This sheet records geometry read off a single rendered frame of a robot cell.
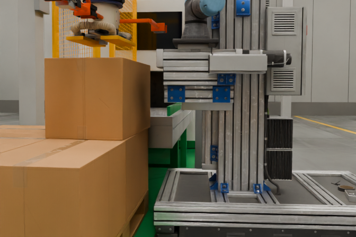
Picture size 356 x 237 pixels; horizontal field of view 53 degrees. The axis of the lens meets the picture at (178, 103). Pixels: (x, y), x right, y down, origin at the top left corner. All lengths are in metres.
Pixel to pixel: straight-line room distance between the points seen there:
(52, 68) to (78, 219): 0.88
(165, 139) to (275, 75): 0.85
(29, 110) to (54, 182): 2.23
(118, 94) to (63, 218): 0.71
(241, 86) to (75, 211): 1.17
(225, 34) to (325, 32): 9.99
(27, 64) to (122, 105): 1.82
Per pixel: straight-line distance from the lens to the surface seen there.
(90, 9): 1.84
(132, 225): 2.15
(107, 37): 1.92
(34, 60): 3.41
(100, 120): 1.78
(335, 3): 12.19
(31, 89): 3.41
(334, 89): 11.92
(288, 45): 2.01
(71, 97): 1.83
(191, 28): 1.83
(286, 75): 1.99
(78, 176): 1.20
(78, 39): 1.98
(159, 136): 2.39
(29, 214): 1.30
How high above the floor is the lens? 0.80
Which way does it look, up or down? 2 degrees down
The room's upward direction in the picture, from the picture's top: straight up
